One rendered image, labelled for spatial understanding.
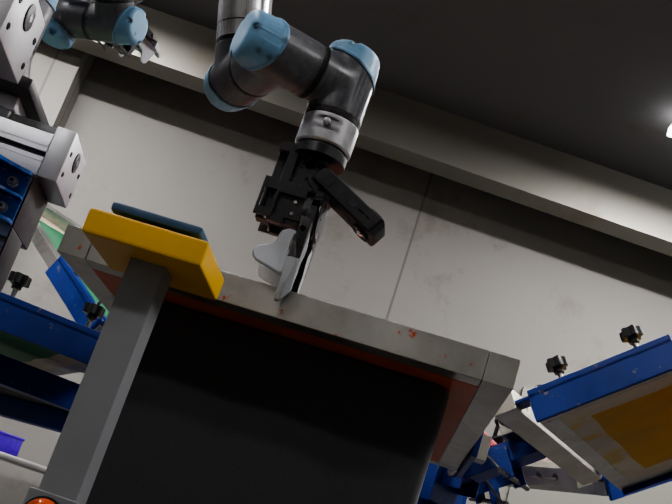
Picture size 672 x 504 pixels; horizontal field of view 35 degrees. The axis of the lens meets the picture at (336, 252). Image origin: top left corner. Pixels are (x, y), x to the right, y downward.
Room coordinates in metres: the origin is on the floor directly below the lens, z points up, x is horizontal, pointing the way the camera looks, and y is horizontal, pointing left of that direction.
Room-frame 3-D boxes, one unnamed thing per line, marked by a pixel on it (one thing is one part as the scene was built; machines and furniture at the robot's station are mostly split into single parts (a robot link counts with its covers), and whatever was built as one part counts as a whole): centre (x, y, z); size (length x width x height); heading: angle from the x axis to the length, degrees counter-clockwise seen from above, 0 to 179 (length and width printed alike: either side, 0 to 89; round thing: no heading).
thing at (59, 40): (1.95, 0.65, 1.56); 0.11 x 0.08 x 0.11; 68
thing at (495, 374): (1.65, -0.01, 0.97); 0.79 x 0.58 x 0.04; 173
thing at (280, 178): (1.28, 0.07, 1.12); 0.09 x 0.08 x 0.12; 83
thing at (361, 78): (1.27, 0.06, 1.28); 0.09 x 0.08 x 0.11; 114
